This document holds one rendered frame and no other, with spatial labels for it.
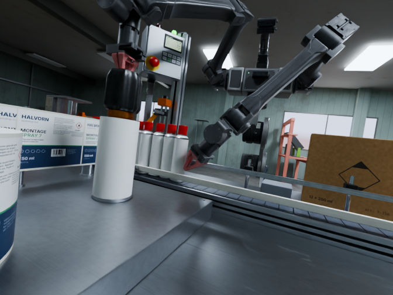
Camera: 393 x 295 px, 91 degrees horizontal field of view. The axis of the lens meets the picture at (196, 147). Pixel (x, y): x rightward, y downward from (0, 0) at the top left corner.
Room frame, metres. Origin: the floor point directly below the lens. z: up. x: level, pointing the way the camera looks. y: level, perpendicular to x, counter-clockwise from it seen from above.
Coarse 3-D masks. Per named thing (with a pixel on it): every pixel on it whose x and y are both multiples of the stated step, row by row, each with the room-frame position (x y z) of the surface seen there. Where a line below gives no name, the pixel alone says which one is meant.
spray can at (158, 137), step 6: (156, 126) 0.75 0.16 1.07; (162, 126) 0.74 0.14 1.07; (156, 132) 0.74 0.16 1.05; (162, 132) 0.74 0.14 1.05; (156, 138) 0.73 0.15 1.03; (162, 138) 0.73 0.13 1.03; (156, 144) 0.73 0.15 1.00; (162, 144) 0.74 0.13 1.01; (156, 150) 0.73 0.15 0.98; (162, 150) 0.74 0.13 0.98; (150, 156) 0.74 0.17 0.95; (156, 156) 0.73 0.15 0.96; (150, 162) 0.74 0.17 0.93; (156, 162) 0.73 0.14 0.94; (156, 168) 0.73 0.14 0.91; (150, 174) 0.73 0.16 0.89
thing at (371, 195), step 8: (192, 160) 0.72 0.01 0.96; (216, 168) 0.68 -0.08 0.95; (224, 168) 0.67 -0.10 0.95; (232, 168) 0.66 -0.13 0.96; (264, 176) 0.61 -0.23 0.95; (272, 176) 0.60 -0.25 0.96; (280, 176) 0.60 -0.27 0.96; (304, 184) 0.57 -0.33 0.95; (312, 184) 0.56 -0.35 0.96; (320, 184) 0.55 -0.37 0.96; (344, 192) 0.53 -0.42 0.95; (352, 192) 0.52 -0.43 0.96; (360, 192) 0.51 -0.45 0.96; (384, 200) 0.49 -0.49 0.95; (392, 200) 0.48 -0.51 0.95
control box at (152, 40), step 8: (144, 32) 0.82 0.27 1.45; (152, 32) 0.79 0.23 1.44; (160, 32) 0.81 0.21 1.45; (168, 32) 0.83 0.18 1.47; (144, 40) 0.81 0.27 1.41; (152, 40) 0.80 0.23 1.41; (160, 40) 0.81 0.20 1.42; (184, 40) 0.87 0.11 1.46; (144, 48) 0.80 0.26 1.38; (152, 48) 0.80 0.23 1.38; (160, 48) 0.81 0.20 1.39; (152, 56) 0.80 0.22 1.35; (160, 56) 0.82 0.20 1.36; (144, 64) 0.79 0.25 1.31; (160, 64) 0.82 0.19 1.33; (168, 64) 0.84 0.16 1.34; (144, 72) 0.80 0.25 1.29; (152, 72) 0.81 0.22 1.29; (160, 72) 0.82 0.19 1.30; (168, 72) 0.84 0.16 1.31; (176, 72) 0.86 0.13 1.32; (160, 80) 0.89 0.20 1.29; (168, 80) 0.88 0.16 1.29; (176, 80) 0.87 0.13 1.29
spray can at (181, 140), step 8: (184, 128) 0.69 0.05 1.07; (176, 136) 0.69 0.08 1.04; (184, 136) 0.69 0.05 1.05; (176, 144) 0.69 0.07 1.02; (184, 144) 0.69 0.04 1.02; (176, 152) 0.68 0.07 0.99; (184, 152) 0.69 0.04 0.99; (176, 160) 0.68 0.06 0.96; (184, 160) 0.69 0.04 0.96; (176, 168) 0.68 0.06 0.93
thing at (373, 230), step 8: (144, 176) 0.72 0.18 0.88; (152, 176) 0.73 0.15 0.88; (176, 184) 0.66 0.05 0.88; (184, 184) 0.67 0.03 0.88; (192, 184) 0.68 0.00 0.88; (208, 192) 0.61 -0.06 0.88; (216, 192) 0.62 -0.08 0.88; (224, 192) 0.64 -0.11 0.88; (240, 200) 0.57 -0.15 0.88; (248, 200) 0.58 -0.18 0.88; (256, 200) 0.59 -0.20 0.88; (272, 208) 0.53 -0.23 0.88; (280, 208) 0.54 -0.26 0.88; (288, 208) 0.55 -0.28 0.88; (296, 208) 0.56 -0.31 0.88; (304, 216) 0.50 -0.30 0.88; (312, 216) 0.51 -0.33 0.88; (320, 216) 0.52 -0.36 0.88; (328, 216) 0.52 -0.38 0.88; (336, 224) 0.47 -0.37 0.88; (344, 224) 0.48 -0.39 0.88; (352, 224) 0.48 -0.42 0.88; (360, 224) 0.49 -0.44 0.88; (368, 232) 0.44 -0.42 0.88; (376, 232) 0.45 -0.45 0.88; (384, 232) 0.46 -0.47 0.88; (392, 232) 0.46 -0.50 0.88
